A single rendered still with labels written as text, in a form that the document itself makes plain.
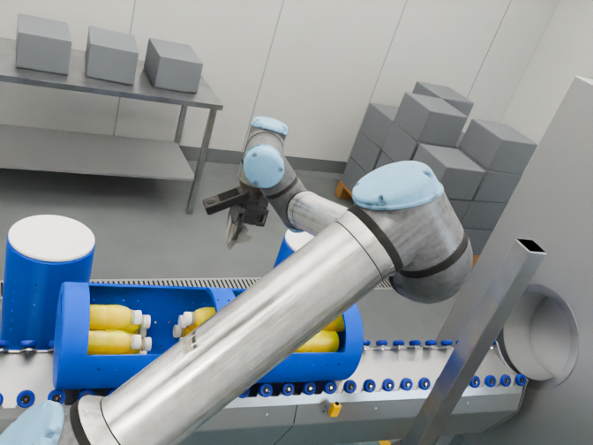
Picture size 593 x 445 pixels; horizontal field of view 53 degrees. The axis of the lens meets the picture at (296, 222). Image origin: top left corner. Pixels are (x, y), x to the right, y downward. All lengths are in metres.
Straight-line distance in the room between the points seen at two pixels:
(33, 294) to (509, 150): 3.59
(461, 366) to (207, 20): 3.76
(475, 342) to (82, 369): 1.03
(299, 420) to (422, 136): 3.11
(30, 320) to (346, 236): 1.62
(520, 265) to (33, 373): 1.35
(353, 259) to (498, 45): 5.76
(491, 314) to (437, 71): 4.65
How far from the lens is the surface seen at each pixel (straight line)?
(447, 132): 4.85
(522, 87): 6.84
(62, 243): 2.19
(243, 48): 5.10
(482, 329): 1.68
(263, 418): 1.96
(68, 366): 1.63
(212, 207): 1.51
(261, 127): 1.43
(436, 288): 0.90
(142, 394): 0.83
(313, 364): 1.83
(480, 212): 4.95
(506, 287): 1.62
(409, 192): 0.80
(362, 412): 2.12
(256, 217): 1.57
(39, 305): 2.22
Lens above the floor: 2.27
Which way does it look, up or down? 28 degrees down
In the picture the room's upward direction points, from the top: 19 degrees clockwise
